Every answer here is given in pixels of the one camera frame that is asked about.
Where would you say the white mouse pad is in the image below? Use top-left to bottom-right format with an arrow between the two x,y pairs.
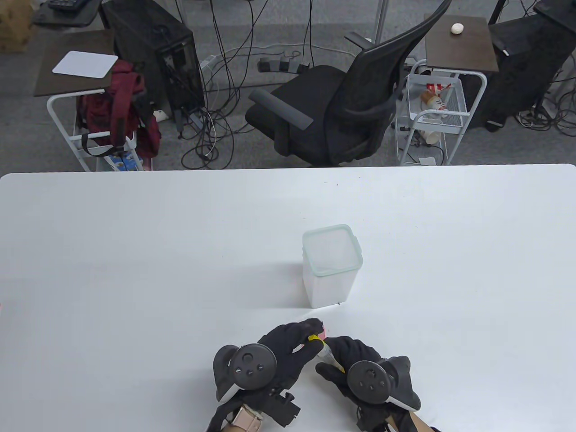
52,51 -> 119,80

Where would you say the brown cardboard box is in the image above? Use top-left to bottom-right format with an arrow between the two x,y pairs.
0,4 -> 34,54

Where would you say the clear plastic container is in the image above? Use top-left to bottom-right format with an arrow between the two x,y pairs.
302,224 -> 363,309

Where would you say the black ring controller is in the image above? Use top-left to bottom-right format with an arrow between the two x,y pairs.
346,358 -> 422,411
212,343 -> 277,403

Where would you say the person's left hand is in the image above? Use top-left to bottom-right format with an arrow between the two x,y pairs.
206,318 -> 324,432

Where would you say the white side table brown top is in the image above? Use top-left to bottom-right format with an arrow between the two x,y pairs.
32,30 -> 156,172

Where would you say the white bottle brown cap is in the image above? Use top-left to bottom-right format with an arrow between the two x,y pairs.
421,89 -> 447,113

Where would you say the grey metal pole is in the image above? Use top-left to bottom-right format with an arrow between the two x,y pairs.
374,0 -> 388,44

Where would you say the tangle of black cables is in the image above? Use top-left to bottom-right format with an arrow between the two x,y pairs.
173,0 -> 315,171
515,67 -> 576,136

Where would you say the person's right hand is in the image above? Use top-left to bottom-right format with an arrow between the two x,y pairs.
315,335 -> 423,432

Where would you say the black mesh office chair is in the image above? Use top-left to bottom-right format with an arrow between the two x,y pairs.
245,0 -> 453,168

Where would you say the dark red backpack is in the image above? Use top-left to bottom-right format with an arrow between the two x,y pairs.
76,60 -> 162,159

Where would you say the white basket cart brown top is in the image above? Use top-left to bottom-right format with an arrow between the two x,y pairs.
395,15 -> 500,167

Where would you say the blue printed box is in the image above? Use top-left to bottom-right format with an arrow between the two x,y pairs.
107,151 -> 144,172

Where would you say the yellow liquid glue tube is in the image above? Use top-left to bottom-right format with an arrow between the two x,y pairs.
315,338 -> 346,374

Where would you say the large black case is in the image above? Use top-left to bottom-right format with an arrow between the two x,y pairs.
468,0 -> 576,132

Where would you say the pink strap wristwatch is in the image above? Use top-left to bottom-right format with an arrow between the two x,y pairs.
225,404 -> 264,432

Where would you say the black computer tower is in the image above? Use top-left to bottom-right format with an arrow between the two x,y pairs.
98,0 -> 208,123

